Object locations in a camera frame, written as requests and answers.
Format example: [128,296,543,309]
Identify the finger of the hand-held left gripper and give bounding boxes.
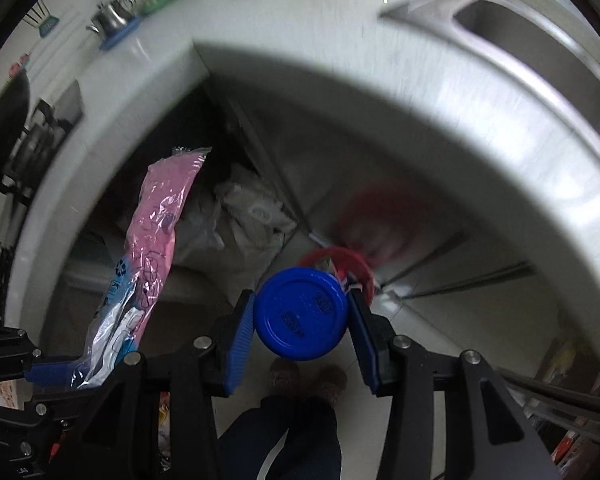
[0,392,96,433]
[0,324,81,392]

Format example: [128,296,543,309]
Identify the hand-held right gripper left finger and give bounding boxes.
[55,290,256,480]

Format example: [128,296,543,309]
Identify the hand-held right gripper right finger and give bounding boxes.
[349,292,556,480]

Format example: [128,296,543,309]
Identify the blue plastic lid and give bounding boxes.
[252,267,351,361]

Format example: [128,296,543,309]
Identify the red plastic basin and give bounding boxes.
[300,246,377,301]

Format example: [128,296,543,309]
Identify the pink and blue plastic package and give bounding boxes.
[70,146,213,391]

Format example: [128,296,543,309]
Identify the brown slipper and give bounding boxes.
[314,365,348,406]
[269,359,301,398]

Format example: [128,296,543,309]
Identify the person's navy trousers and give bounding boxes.
[215,392,343,480]

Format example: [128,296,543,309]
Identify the large white plastic bag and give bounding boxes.
[172,162,298,291]

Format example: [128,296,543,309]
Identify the metal wok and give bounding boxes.
[0,67,31,211]

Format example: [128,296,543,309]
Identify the blue coaster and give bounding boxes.
[99,16,142,51]

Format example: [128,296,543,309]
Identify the stainless steel sink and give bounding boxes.
[377,0,600,181]

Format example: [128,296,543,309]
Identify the green coaster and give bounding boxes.
[140,0,183,15]

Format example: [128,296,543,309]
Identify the steel teapot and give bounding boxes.
[86,0,137,36]

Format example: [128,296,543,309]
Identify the kitchen wall sticker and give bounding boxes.
[0,0,63,116]

